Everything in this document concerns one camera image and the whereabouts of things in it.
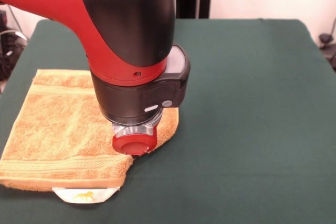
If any black cable bundle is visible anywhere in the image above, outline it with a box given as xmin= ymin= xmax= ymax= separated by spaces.
xmin=0 ymin=27 xmax=28 ymax=81

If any dark green table cloth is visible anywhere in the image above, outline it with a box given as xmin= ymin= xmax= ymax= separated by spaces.
xmin=0 ymin=18 xmax=336 ymax=224

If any thin grey cable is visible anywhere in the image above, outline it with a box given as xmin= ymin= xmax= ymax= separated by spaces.
xmin=7 ymin=5 xmax=23 ymax=35

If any black device with red light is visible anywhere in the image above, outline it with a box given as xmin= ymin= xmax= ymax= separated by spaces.
xmin=0 ymin=10 xmax=8 ymax=29

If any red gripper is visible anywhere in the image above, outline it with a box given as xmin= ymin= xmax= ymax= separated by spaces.
xmin=112 ymin=125 xmax=159 ymax=156

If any small black adapter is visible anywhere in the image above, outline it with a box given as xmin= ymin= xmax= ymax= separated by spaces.
xmin=319 ymin=33 xmax=332 ymax=49

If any orange terry towel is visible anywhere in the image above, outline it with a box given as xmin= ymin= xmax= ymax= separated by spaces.
xmin=0 ymin=69 xmax=181 ymax=204

